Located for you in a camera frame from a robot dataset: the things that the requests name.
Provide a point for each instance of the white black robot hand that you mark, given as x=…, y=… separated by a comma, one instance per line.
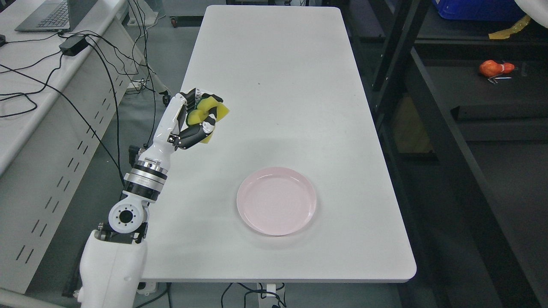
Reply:
x=172, y=133

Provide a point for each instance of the green yellow sponge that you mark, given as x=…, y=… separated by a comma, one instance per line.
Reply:
x=202, y=112

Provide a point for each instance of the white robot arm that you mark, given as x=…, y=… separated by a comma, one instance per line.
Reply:
x=112, y=262

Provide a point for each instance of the black metal shelf rack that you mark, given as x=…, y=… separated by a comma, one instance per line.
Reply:
x=468, y=158

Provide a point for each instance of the white power strip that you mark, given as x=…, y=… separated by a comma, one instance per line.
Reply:
x=134, y=87

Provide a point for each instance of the white side desk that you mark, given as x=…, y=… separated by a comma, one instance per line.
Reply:
x=48, y=140

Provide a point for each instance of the pink round plate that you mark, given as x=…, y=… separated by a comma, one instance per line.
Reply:
x=276, y=201

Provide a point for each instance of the black power adapter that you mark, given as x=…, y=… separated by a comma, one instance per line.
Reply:
x=73, y=45

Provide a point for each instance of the white table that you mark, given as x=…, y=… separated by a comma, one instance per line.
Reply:
x=295, y=99

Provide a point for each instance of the grey laptop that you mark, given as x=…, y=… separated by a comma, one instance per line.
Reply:
x=56, y=16

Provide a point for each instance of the blue plastic bin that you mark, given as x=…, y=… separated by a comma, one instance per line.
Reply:
x=479, y=10

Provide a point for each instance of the yellow tape strip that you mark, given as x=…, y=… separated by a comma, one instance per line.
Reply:
x=514, y=29

